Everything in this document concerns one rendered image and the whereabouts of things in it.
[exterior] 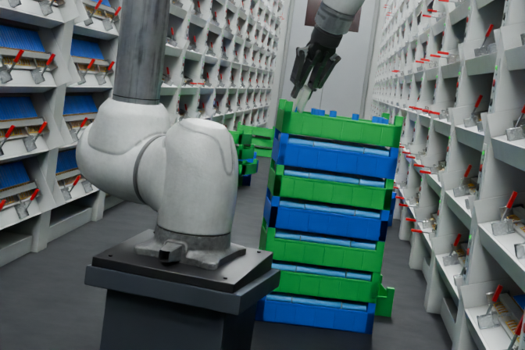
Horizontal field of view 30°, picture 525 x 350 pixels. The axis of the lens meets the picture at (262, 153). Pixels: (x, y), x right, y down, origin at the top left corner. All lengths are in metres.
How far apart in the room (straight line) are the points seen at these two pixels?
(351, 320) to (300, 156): 0.44
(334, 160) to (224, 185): 0.57
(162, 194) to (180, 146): 0.11
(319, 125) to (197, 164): 0.60
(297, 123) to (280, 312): 0.48
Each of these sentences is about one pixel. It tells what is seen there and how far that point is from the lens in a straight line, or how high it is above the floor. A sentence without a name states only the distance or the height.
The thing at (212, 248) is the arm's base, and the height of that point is 0.26.
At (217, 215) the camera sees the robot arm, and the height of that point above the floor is 0.33.
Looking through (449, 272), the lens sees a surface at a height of 0.17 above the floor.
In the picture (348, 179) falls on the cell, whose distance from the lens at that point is 2.48.
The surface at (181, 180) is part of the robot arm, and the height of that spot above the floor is 0.39.
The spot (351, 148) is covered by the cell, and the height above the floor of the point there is 0.46.
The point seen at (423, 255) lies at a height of 0.05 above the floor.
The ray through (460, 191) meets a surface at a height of 0.38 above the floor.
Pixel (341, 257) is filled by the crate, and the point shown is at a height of 0.19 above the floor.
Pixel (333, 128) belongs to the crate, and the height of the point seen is 0.51.
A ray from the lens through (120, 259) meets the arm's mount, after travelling 1.94.
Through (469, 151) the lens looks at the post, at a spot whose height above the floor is 0.48.
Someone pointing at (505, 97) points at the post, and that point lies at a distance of 2.17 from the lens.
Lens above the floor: 0.61
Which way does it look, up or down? 4 degrees down
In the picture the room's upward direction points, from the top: 8 degrees clockwise
